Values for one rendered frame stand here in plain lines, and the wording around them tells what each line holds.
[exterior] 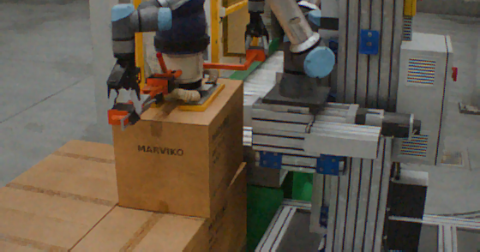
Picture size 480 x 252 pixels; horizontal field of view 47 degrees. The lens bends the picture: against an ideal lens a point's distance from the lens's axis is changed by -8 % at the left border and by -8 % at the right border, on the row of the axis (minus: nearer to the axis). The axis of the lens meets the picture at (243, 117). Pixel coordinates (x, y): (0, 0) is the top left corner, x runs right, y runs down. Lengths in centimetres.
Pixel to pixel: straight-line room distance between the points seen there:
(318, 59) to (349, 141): 30
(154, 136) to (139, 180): 21
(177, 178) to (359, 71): 82
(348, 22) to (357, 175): 64
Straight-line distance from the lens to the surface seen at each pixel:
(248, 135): 321
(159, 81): 221
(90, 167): 288
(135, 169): 237
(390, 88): 233
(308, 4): 275
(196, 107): 233
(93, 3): 387
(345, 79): 235
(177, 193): 235
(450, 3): 1139
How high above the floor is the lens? 170
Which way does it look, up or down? 20 degrees down
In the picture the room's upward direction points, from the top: straight up
